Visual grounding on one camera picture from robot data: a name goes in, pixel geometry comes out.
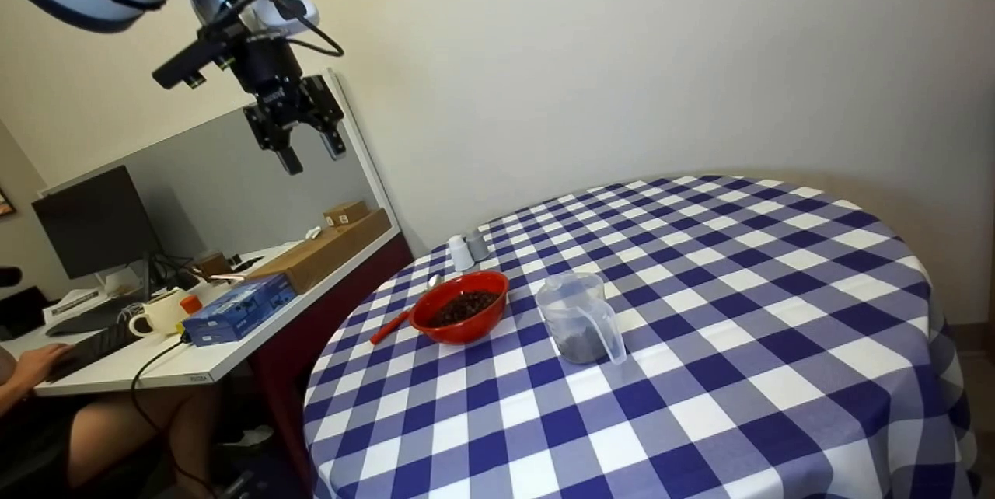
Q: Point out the red bowl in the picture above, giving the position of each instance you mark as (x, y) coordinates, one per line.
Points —
(460, 308)

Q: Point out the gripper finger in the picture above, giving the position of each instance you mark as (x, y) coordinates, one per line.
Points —
(274, 135)
(326, 115)

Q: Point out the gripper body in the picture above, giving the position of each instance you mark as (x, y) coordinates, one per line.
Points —
(269, 73)

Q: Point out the white desk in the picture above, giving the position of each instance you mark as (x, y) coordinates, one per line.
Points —
(210, 336)

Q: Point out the blue white checkered tablecloth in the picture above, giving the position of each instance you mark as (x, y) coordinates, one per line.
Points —
(661, 343)

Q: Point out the white salt shaker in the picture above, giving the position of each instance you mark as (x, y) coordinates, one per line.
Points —
(460, 252)

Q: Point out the black keyboard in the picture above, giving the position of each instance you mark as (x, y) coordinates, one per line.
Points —
(92, 347)

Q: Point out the long brown cardboard box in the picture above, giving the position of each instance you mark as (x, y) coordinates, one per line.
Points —
(326, 250)

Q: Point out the grey pepper shaker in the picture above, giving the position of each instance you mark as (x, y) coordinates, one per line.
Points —
(477, 246)

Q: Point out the orange capped bottle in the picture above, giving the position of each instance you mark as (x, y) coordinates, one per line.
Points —
(189, 306)

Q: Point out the blue box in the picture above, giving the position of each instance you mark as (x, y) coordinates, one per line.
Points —
(238, 309)

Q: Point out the clear plastic jug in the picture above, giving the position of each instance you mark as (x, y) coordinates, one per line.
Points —
(581, 317)

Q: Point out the white mug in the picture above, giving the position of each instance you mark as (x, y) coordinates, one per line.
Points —
(162, 312)

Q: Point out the person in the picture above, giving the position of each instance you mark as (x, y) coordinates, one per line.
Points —
(85, 413)

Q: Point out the small brown cardboard box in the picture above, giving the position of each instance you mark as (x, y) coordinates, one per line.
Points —
(346, 212)

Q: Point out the black monitor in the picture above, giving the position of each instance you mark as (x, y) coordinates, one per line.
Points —
(95, 222)

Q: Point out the grey desk partition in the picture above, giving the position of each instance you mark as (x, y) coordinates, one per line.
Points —
(233, 172)

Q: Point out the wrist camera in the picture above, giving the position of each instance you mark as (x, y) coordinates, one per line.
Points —
(186, 62)

